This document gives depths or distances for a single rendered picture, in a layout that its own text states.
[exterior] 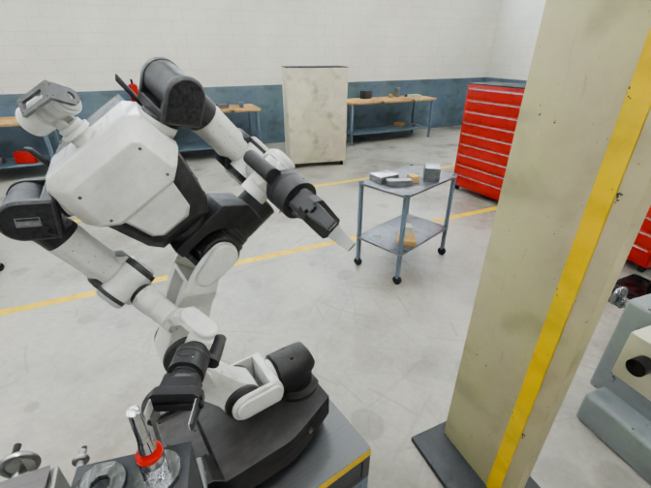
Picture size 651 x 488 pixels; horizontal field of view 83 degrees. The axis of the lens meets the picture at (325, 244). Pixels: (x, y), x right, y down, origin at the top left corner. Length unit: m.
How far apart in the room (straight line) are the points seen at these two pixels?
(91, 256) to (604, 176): 1.36
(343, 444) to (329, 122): 5.52
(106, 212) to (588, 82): 1.26
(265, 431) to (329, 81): 5.63
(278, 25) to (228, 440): 7.78
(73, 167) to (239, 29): 7.45
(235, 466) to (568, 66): 1.62
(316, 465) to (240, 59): 7.52
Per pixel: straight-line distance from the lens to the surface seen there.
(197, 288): 1.11
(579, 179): 1.30
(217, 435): 1.59
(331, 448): 1.71
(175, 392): 0.93
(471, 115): 5.52
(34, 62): 8.21
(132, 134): 0.90
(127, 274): 1.10
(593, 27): 1.31
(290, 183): 0.77
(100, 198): 0.94
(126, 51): 8.06
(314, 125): 6.48
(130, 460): 0.95
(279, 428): 1.56
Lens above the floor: 1.84
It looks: 28 degrees down
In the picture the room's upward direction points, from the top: straight up
